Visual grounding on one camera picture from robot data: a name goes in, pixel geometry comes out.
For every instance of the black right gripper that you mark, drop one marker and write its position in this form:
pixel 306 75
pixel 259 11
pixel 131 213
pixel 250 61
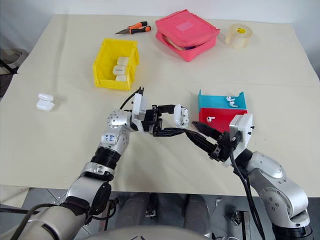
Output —
pixel 223 148

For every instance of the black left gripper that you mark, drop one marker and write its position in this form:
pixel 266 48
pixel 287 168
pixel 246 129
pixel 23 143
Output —
pixel 151 120

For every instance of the white earbud case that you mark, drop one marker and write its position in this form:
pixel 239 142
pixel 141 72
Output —
pixel 122 61
pixel 177 115
pixel 121 78
pixel 45 104
pixel 119 69

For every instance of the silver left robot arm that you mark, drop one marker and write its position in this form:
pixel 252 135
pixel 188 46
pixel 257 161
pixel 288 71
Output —
pixel 110 142

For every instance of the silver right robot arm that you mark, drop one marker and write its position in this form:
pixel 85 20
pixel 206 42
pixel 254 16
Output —
pixel 275 175

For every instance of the yellow plastic bin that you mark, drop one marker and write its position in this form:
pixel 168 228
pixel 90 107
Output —
pixel 105 65

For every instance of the white earbud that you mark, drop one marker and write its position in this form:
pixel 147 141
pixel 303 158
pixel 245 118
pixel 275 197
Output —
pixel 233 104
pixel 228 98
pixel 210 118

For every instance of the red plastic tray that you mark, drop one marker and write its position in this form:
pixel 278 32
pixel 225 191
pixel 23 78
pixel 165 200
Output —
pixel 220 118

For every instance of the teal brick-pattern tray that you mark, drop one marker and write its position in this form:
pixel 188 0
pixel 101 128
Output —
pixel 215 101

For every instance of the pink fabric pouch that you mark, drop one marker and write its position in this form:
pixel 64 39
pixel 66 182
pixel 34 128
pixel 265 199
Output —
pixel 185 27

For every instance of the translucent tape roll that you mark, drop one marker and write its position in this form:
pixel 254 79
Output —
pixel 236 38

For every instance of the grey robot torso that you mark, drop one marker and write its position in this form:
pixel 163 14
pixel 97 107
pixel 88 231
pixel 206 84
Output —
pixel 150 235

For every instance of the grey rounded base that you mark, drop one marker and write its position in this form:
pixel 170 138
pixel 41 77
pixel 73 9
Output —
pixel 17 56

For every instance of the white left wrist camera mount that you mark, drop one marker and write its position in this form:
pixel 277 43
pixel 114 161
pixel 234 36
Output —
pixel 138 107

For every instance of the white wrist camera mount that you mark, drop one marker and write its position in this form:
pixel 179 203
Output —
pixel 243 130
pixel 138 107

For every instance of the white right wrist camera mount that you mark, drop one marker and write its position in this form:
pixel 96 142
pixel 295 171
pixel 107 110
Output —
pixel 243 130

